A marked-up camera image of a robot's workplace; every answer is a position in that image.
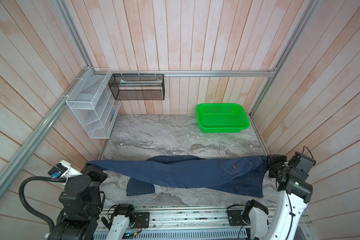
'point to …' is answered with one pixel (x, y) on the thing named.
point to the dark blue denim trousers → (242, 175)
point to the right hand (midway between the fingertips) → (266, 154)
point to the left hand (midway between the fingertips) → (92, 166)
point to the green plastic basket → (221, 117)
